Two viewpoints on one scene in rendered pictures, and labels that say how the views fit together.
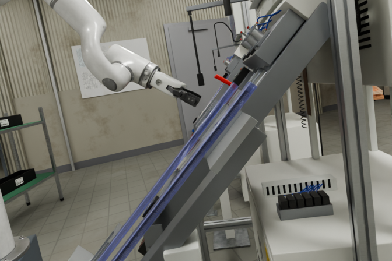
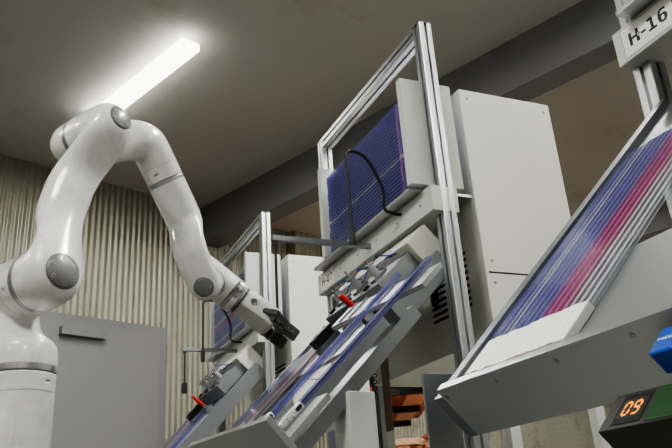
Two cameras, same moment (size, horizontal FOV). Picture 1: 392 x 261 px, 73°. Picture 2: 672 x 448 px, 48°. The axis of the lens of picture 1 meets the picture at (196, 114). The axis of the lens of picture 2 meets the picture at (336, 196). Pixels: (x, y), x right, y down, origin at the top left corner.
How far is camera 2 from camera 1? 127 cm
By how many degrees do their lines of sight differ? 42
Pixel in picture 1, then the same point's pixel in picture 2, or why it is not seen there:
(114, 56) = not seen: hidden behind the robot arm
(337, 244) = not seen: outside the picture
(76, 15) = (184, 202)
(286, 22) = (405, 262)
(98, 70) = (200, 266)
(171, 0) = not seen: hidden behind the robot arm
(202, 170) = (325, 389)
